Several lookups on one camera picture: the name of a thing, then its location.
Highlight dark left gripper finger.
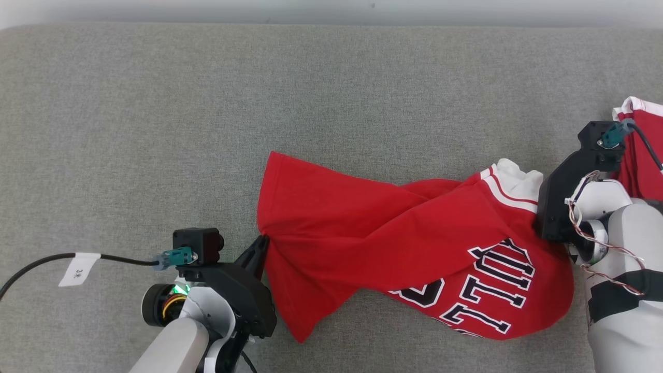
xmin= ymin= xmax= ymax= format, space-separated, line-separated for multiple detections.
xmin=236 ymin=235 xmax=270 ymax=281

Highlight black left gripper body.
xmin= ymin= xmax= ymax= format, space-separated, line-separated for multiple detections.
xmin=179 ymin=263 xmax=278 ymax=340

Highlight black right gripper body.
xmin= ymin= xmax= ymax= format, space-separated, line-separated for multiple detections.
xmin=535 ymin=153 xmax=622 ymax=244

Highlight red shorts with white band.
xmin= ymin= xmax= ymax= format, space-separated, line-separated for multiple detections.
xmin=613 ymin=97 xmax=663 ymax=202

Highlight red jersey with white sleeves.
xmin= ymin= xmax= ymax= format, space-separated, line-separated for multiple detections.
xmin=257 ymin=151 xmax=574 ymax=343

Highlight grey fabric sofa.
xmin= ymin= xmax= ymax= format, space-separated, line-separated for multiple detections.
xmin=0 ymin=23 xmax=663 ymax=373

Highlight thin red white wire bundle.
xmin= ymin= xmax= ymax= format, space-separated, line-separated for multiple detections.
xmin=566 ymin=171 xmax=648 ymax=297

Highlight black left cable teal plug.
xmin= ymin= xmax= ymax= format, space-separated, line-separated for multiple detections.
xmin=0 ymin=248 xmax=195 ymax=302

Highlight black cable teal plug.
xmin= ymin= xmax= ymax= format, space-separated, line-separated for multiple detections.
xmin=0 ymin=248 xmax=195 ymax=302
xmin=598 ymin=118 xmax=663 ymax=174

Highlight black right cable teal plug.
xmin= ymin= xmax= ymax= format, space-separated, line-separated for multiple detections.
xmin=598 ymin=118 xmax=663 ymax=174

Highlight white paper cable label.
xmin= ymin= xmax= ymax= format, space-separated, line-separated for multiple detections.
xmin=58 ymin=252 xmax=102 ymax=288

